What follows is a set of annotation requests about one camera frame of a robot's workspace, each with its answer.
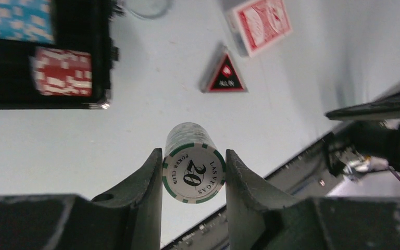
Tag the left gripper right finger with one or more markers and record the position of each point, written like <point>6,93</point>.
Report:
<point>261,216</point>

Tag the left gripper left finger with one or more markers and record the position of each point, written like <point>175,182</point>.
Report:
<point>127,216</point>

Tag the green white chip stack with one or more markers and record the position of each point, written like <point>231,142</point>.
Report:
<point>193,169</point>

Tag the black aluminium poker case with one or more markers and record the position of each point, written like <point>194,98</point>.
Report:
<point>82,26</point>

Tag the red playing card deck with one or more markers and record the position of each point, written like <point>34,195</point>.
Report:
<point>256,25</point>

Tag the light blue chip stack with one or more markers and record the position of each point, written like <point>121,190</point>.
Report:
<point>28,21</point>

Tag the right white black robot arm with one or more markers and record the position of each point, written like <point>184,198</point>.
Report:
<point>375,129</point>

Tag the black triangular all-in button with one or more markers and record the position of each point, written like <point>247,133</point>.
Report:
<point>222,74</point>

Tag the red chip stack in case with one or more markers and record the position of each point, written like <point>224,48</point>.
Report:
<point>62,72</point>

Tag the clear round dealer button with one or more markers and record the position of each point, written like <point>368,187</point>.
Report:
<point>148,9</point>

